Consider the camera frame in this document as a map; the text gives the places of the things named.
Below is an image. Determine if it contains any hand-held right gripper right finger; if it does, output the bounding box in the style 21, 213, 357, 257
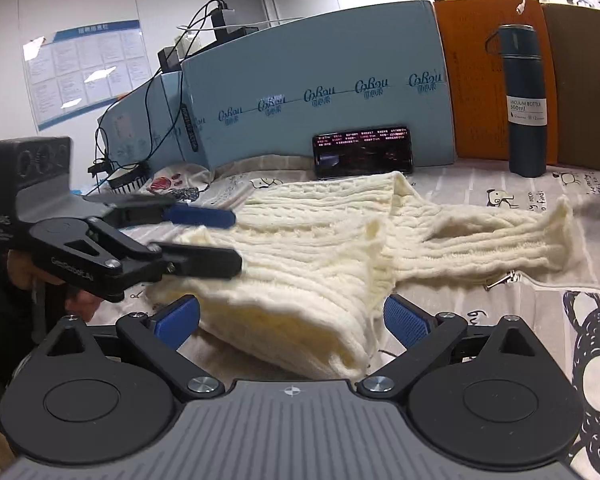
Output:
357, 294, 550, 399

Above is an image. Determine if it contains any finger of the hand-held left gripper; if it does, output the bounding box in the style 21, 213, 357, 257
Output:
87, 194, 237, 229
146, 242, 244, 281

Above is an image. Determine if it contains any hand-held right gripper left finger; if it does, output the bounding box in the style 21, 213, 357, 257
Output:
42, 296, 226, 401

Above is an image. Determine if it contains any cream knit sweater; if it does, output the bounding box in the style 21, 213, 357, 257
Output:
150, 171, 576, 381

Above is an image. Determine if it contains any person's left hand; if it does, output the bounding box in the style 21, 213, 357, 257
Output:
7, 254, 104, 322

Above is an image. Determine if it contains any paw print cloth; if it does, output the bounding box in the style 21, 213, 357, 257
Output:
147, 164, 216, 204

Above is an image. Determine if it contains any black ribbed object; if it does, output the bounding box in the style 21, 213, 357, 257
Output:
105, 162, 152, 196

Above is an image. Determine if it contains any metal zipper pull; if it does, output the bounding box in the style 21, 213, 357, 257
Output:
485, 270, 524, 292

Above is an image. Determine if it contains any printed cartoon blanket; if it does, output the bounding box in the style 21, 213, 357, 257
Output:
80, 160, 600, 480

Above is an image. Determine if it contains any black power adapter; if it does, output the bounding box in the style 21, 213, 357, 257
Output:
158, 46, 184, 74

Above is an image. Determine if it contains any black smartphone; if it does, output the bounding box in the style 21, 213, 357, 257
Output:
312, 126, 415, 180

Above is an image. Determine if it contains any black charger block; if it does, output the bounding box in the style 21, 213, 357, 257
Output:
210, 6, 242, 42

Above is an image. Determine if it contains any light blue foam board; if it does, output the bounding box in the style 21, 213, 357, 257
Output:
180, 0, 457, 171

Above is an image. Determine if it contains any dark blue vacuum bottle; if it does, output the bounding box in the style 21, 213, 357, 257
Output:
485, 24, 549, 179

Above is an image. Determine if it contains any orange foam board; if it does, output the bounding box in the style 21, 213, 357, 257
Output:
433, 0, 559, 165

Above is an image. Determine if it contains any brown foam board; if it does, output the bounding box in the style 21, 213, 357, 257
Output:
540, 2, 600, 169

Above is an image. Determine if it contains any black cable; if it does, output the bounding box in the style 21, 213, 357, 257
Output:
89, 0, 227, 193

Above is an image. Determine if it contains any wall notice board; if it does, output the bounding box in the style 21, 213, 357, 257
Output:
22, 20, 153, 133

